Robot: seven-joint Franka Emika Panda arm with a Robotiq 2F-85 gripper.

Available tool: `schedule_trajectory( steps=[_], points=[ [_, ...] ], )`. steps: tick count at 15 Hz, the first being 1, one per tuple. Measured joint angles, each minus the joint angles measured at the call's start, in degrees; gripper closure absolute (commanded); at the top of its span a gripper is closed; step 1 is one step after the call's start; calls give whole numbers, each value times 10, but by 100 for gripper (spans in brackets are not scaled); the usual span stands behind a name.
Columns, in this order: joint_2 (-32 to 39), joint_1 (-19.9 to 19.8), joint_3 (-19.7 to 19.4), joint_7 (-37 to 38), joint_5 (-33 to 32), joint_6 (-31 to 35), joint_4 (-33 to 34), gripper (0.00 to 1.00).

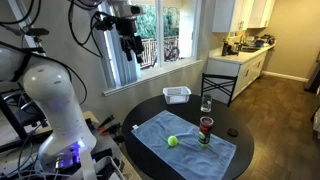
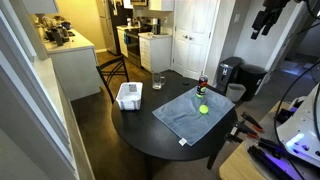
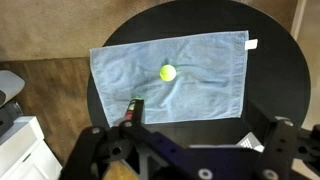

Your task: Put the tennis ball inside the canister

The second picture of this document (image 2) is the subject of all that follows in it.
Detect round black table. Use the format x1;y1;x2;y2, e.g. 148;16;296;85
112;75;237;180

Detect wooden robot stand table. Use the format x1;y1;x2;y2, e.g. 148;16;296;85
218;100;320;180

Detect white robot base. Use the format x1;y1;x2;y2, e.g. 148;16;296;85
277;85;320;167

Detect clear glass mug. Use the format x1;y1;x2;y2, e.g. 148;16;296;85
152;73;166;90

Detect white plastic bin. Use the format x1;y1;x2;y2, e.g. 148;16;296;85
116;82;143;110

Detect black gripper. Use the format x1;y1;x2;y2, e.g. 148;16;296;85
251;0;290;40

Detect white upper cabinets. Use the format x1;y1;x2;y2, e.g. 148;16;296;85
149;0;174;11

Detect white cabinet by stove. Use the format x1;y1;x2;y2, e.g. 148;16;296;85
139;32;172;72

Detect black trash can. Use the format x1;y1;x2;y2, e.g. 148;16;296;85
237;64;266;101

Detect white kitchen counter island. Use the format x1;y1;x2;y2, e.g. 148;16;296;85
45;29;102;101

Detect black orange clamp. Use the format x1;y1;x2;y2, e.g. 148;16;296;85
225;122;258;143
241;112;263;132

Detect blue towel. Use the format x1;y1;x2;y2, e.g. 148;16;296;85
153;88;234;146

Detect black refrigerator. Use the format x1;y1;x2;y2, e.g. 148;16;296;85
96;0;133;55

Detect white double door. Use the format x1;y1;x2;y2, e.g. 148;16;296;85
172;0;220;79

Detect clear tennis ball canister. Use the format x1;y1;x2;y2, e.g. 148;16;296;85
196;75;208;98

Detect stainless steel stove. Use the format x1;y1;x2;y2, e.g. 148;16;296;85
125;25;151;67

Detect small grey trash bin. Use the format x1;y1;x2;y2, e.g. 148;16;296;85
226;83;246;102

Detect green tennis ball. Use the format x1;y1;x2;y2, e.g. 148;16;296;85
199;105;209;114

